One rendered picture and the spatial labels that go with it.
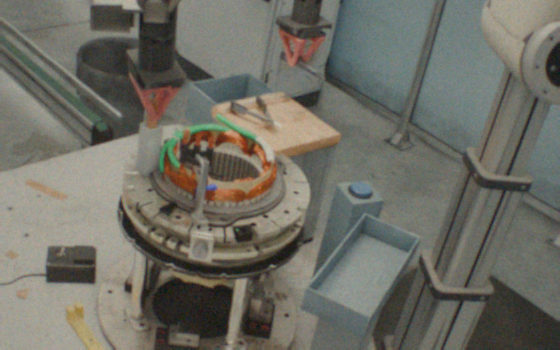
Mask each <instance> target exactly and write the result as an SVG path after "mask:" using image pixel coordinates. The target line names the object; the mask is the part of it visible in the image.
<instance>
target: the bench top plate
mask: <svg viewBox="0 0 560 350"><path fill-rule="evenodd" d="M138 143H139V134H137V135H133V136H131V137H124V138H120V139H118V140H114V141H111V142H108V143H105V144H102V145H98V146H92V147H89V148H86V149H83V150H79V151H76V152H73V153H70V154H64V155H61V156H57V157H54V158H52V159H48V160H45V161H39V162H36V163H32V164H30V165H27V166H23V167H20V168H14V169H11V170H8V171H5V172H2V173H0V284H1V283H5V282H12V281H14V280H15V279H16V278H17V277H18V278H19V277H20V276H23V275H25V274H26V275H27V274H46V260H47V255H46V254H47V248H48V246H49V245H62V246H73V247H74V246H75V245H84V246H94V247H96V248H97V251H96V282H95V283H94V284H86V285H84V284H82V283H52V282H46V276H38V275H35V276H28V277H24V278H20V279H22V281H21V280H20V279H18V280H17V281H15V283H11V284H6V285H2V286H0V350H49V349H50V350H87V349H86V347H85V346H84V344H83V343H82V341H80V340H79V337H78V335H77V334H75V332H74V331H73V329H72V328H71V326H70V325H69V323H68V322H67V321H66V320H65V308H66V306H68V305H70V304H71V303H72V305H73V306H74V303H77V302H79V301H80V302H81V303H82V305H83V304H84V319H83V322H84V323H85V324H86V325H87V326H88V329H89V330H90V331H91V332H92V333H93V334H94V336H95V338H96V339H97V340H98V342H99V343H100V344H101V345H102V347H103V349H104V350H117V349H116V348H115V347H114V346H113V345H112V343H111V342H110V341H109V340H108V339H107V337H106V334H105V333H104V331H103V329H102V327H101V326H100V323H99V320H98V316H97V297H98V293H99V288H100V285H101V284H102V282H103V279H104V278H105V276H106V275H107V274H108V271H110V270H111V269H112V268H113V267H114V265H116V264H117V263H119V261H120V260H122V259H124V258H125V257H127V256H128V255H130V254H131V253H135V248H134V247H133V246H132V243H130V242H129V241H128V240H127V239H126V238H125V244H124V242H123V237H124V236H123V232H122V230H121V229H120V227H119V224H118V221H117V205H118V201H119V199H120V196H121V195H120V194H121V193H122V183H123V170H124V166H125V163H126V161H130V162H133V160H135V159H131V153H132V152H133V151H134V150H135V149H137V148H138ZM28 179H31V180H33V181H35V182H38V183H41V184H42V185H45V186H47V187H48V188H51V189H55V190H57V191H59V192H61V193H63V194H66V195H68V197H67V198H65V199H64V200H60V199H58V198H55V197H53V196H48V195H47V194H44V193H42V192H40V191H38V190H37V189H32V188H31V187H28V186H27V185H25V184H23V183H24V182H26V181H27V180H28ZM323 235H324V231H322V230H321V229H319V228H318V227H317V226H316V230H315V233H314V239H313V241H311V242H309V243H306V244H304V245H302V246H301V247H300V248H299V250H298V252H297V255H296V256H294V257H293V258H292V259H291V260H290V261H288V263H287V264H284V265H283V266H281V267H279V268H278V269H276V270H271V271H273V272H274V273H275V274H276V275H277V276H278V277H279V278H280V279H281V280H282V281H283V283H284V284H285V285H286V286H287V287H288V290H289V292H290V294H292V297H293V299H294V301H295V303H296V307H297V327H296V335H295V338H294V340H293V342H292V344H291V346H289V348H288V350H310V347H311V344H312V338H313V335H314V332H315V328H316V326H317V322H318V319H319V317H317V316H315V315H313V314H310V313H308V312H306V311H305V310H303V309H301V308H300V307H301V303H302V300H303V296H304V293H305V287H306V286H307V285H308V284H309V282H310V281H311V279H312V276H313V273H314V268H315V263H316V259H317V256H318V252H319V248H320V246H321V242H322V239H323ZM10 250H11V251H12V252H15V253H17V254H18V255H19V256H18V257H17V258H16V259H13V260H12V259H11V258H8V257H6V256H4V255H3V254H5V253H6V252H8V251H10ZM2 251H3V252H2ZM1 254H2V255H1ZM22 254H23V255H22ZM2 260H4V261H2ZM16 261H17V262H19V263H16ZM7 262H9V263H7ZM6 265H7V266H9V267H7V266H6ZM14 265H15V266H14ZM23 265H24V266H23ZM19 267H20V268H21V269H19ZM14 269H16V270H14ZM18 271H19V273H17V272H18ZM15 274H16V275H15ZM17 274H18V275H17ZM14 276H15V277H14ZM30 280H32V281H30ZM27 288H30V290H29V292H28V294H27V297H26V299H25V300H24V299H22V298H21V297H19V296H17V292H16V290H22V289H27ZM57 298H59V299H57ZM59 300H60V301H61V302H60V301H59ZM70 301H71V303H70ZM38 305H39V306H43V307H46V308H51V309H52V310H51V309H46V308H43V307H39V306H38ZM90 305H91V306H90ZM88 306H90V307H88ZM11 307H12V308H11ZM10 308H11V310H10ZM21 311H23V312H21ZM59 311H60V312H59ZM28 326H29V327H28ZM30 326H31V327H30ZM46 335H47V336H46ZM39 339H41V341H40V340H39ZM47 343H48V344H49V345H48V344H47ZM51 345H53V346H52V347H51ZM47 346H48V347H47Z"/></svg>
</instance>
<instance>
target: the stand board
mask: <svg viewBox="0 0 560 350"><path fill-rule="evenodd" d="M280 96H285V94H284V93H282V92H280V93H276V94H271V95H266V96H261V98H262V99H268V98H277V97H280ZM255 100H256V98H248V99H243V100H239V101H235V102H237V103H239V104H245V103H250V102H254V101H255ZM230 103H231V102H230ZM230 103H226V104H221V105H217V106H213V107H212V113H211V116H213V117H214V118H215V119H217V118H216V116H217V114H220V115H222V116H225V118H227V119H228V120H229V121H231V122H233V123H234V124H237V125H239V126H241V127H243V128H244V129H246V130H249V131H250V132H251V133H254V134H256V135H257V136H261V138H262V139H263V140H264V141H265V142H267V143H268V144H269V146H270V147H271V148H273V149H275V150H276V153H275V154H277V155H278V156H279V155H281V154H283V155H285V156H286V157H292V156H296V155H298V154H302V153H306V152H308V151H316V150H318V149H322V148H325V147H328V146H332V145H335V144H338V143H339V141H340V138H341V133H338V132H336V131H335V130H334V129H333V128H332V127H330V126H329V125H328V124H325V123H324V122H323V121H322V120H320V119H319V118H318V117H316V115H313V114H312V113H310V112H309V111H307V109H306V108H304V107H303V106H300V105H299V104H297V102H295V101H294V100H293V99H292V100H290V101H286V102H281V103H278V104H273V105H269V106H267V108H268V110H269V112H270V115H271V118H272V119H273V120H275V121H276V122H278V123H279V124H282V125H283V127H281V126H279V125H278V124H273V125H274V126H275V127H276V129H275V130H274V129H273V128H272V127H269V128H265V129H261V130H260V129H259V126H260V121H261V120H260V119H257V118H255V117H252V116H251V115H242V114H240V113H238V112H234V113H230V114H225V110H226V107H230ZM247 110H249V111H252V112H253V113H256V114H259V115H263V116H265V117H266V115H265V114H263V113H262V112H261V111H262V110H261V108H260V107H256V108H252V109H247ZM301 111H306V116H305V119H304V120H299V121H296V122H293V116H294V113H297V112H301ZM217 121H218V122H219V123H220V124H222V125H224V126H226V127H228V126H227V125H225V124H223V123H222V122H220V121H219V120H218V119H217Z"/></svg>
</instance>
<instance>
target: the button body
mask: <svg viewBox="0 0 560 350"><path fill-rule="evenodd" d="M357 182H362V183H365V184H367V185H369V186H370V188H371V189H372V191H373V196H372V197H371V198H369V199H359V198H356V197H354V196H352V195H350V194H349V192H348V187H349V186H350V185H352V184H353V183H355V182H348V183H339V184H336V187H335V190H334V196H333V200H332V204H331V207H330V211H329V214H328V218H327V222H326V224H325V228H324V235H323V239H322V242H321V246H320V248H319V252H318V256H317V259H316V263H315V268H314V273H313V276H312V279H313V278H314V276H315V275H316V273H317V272H318V271H320V269H321V268H322V267H323V264H324V263H326V261H327V260H328V259H329V258H330V256H331V255H332V254H333V252H334V251H335V250H336V248H337V247H339V246H340V244H341V242H342V241H343V239H344V238H346V236H347V235H348V234H349V233H350V231H351V230H352V229H353V227H354V226H355V225H356V224H357V222H358V221H359V220H360V218H361V217H362V216H363V214H364V213H367V214H368V215H371V216H373V217H375V218H377V219H379V216H380V213H381V210H382V207H383V204H384V200H383V198H382V197H381V196H380V195H378V194H377V191H376V190H375V189H374V188H373V187H372V186H371V185H370V184H369V182H368V181H367V180H366V181H357ZM312 279H311V280H312Z"/></svg>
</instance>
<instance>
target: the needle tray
mask: <svg viewBox="0 0 560 350"><path fill-rule="evenodd" d="M419 242H420V236H418V235H416V234H412V233H410V232H408V231H406V230H404V229H402V228H399V227H396V226H393V225H391V224H390V223H387V222H385V221H384V220H379V219H377V218H375V217H373V216H371V215H368V214H367V213H364V214H363V216H362V217H361V218H360V220H359V221H358V222H357V224H356V225H355V226H354V227H353V229H352V230H351V231H350V233H349V234H348V235H347V236H346V238H344V239H343V241H342V242H341V244H340V246H339V247H337V248H336V250H335V251H334V252H333V254H332V255H331V256H330V258H329V259H328V260H327V261H326V263H324V264H323V267H322V268H321V269H320V271H318V272H317V273H316V275H315V276H314V278H313V279H312V280H311V281H310V282H309V284H308V285H307V286H306V287H305V293H304V296H303V300H302V303H301V307H300V308H301V309H303V310H305V311H306V312H308V313H310V314H313V315H315V316H317V317H319V319H318V322H317V326H316V328H315V332H314V335H313V338H312V344H311V347H310V350H367V348H368V345H369V342H370V340H371V337H372V335H373V332H374V327H375V324H376V322H377V319H378V316H379V314H380V311H381V309H382V308H383V307H384V303H385V302H386V301H387V300H388V298H389V296H390V295H391V294H392V292H393V289H394V287H396V285H397V283H398V282H399V280H400V279H401V278H402V274H403V273H404V272H405V270H406V269H407V267H408V265H409V264H410V262H411V260H412V258H413V257H414V255H415V252H416V249H417V247H418V244H419Z"/></svg>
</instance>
